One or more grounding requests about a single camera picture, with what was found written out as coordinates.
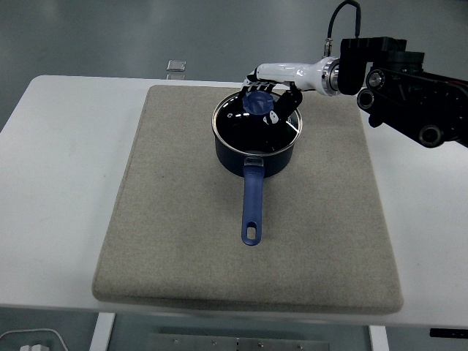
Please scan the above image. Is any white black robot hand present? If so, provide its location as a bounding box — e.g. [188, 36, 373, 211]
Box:
[241, 61, 328, 126]

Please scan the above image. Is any glass pot lid blue knob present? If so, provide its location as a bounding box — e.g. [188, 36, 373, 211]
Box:
[211, 90, 304, 155]

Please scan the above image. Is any beige fabric mat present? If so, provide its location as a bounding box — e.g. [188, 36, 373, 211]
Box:
[91, 84, 404, 316]

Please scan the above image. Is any grey metal plate with screws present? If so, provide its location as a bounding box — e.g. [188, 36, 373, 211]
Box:
[147, 332, 331, 351]

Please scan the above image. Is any white table leg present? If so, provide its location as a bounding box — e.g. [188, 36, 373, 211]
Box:
[88, 313, 118, 351]
[368, 325, 390, 351]

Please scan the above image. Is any black flat bar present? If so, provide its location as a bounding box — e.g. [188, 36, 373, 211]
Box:
[429, 328, 468, 339]

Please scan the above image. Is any dark blue saucepan long handle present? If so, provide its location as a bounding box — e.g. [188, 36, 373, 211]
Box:
[214, 134, 294, 247]

